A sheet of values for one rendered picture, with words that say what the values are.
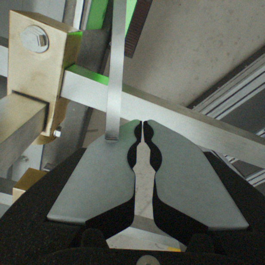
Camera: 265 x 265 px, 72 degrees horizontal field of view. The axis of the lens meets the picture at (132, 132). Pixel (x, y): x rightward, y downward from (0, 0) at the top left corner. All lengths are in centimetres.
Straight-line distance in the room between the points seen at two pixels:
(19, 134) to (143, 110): 12
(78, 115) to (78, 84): 19
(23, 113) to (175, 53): 94
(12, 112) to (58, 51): 7
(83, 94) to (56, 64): 4
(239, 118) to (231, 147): 79
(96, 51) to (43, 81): 16
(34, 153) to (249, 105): 91
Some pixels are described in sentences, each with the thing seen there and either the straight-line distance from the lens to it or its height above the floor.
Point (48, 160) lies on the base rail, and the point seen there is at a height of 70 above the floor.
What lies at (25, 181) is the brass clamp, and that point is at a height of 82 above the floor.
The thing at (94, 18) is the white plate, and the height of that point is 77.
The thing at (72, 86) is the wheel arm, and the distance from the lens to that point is 21.
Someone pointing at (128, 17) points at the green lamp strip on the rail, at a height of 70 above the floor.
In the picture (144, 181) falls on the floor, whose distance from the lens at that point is 147.
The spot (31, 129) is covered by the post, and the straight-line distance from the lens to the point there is 20.
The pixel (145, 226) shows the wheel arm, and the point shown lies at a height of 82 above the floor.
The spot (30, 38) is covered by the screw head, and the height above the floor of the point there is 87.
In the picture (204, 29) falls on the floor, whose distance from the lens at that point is 108.
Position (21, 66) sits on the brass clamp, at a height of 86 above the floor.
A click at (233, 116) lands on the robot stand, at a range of 102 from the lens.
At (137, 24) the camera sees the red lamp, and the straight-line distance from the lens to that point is 34.
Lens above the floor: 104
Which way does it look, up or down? 60 degrees down
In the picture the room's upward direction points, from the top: 176 degrees counter-clockwise
